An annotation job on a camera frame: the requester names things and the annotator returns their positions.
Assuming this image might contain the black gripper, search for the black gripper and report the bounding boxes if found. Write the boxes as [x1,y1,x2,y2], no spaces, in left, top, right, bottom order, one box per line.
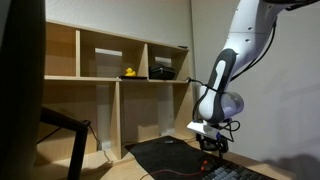
[195,132,230,160]

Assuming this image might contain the grey and black keyboard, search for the grey and black keyboard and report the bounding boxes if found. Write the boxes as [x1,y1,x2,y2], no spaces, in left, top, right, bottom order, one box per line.
[201,162,278,180]

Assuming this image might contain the black desk mat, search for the black desk mat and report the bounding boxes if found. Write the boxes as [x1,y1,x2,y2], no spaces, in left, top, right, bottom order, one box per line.
[124,134,242,180]

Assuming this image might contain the black zipped bag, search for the black zipped bag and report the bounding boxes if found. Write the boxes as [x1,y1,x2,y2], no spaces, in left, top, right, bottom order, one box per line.
[148,63,177,81]

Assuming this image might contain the flat black tray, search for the flat black tray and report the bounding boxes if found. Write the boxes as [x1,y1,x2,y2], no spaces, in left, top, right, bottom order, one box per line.
[118,75,149,81]

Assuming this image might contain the yellow rubber duck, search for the yellow rubber duck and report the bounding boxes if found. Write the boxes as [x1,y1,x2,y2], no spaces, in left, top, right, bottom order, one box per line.
[124,67,137,78]

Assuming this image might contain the light wooden shelf unit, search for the light wooden shelf unit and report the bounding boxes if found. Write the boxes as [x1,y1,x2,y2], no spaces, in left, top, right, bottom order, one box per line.
[34,19,198,168]

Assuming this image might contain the black metal stand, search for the black metal stand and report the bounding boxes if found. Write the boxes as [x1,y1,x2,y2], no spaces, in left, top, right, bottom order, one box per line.
[35,105,92,180]

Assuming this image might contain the large dark monitor panel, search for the large dark monitor panel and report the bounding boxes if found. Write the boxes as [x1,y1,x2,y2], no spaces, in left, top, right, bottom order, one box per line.
[0,0,47,180]

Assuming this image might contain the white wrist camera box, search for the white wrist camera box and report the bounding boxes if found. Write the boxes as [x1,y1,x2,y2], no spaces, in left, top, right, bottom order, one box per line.
[186,120,223,141]

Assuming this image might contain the red mouse cable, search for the red mouse cable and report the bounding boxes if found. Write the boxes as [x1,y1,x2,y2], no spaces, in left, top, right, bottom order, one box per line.
[139,165,205,180]

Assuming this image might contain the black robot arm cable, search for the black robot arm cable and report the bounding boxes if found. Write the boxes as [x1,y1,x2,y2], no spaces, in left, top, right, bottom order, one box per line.
[229,18,278,83]

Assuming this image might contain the thin black stand cable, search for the thin black stand cable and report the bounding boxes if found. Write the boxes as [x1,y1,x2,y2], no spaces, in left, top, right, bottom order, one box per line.
[87,123,115,165]

